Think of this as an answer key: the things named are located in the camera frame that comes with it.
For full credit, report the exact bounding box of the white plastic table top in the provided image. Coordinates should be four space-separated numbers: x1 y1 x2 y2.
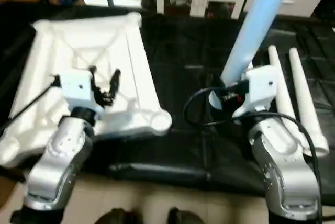
0 11 173 169

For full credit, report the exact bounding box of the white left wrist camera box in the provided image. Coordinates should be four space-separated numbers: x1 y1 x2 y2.
56 71 103 113

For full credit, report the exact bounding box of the white plastic table leg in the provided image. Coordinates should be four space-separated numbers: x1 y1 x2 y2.
288 48 330 158
208 0 298 111
267 46 315 158

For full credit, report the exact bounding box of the black mat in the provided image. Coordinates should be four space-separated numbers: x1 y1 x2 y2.
0 1 335 206

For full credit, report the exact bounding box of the white drawer unit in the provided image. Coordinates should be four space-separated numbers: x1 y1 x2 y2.
244 0 327 17

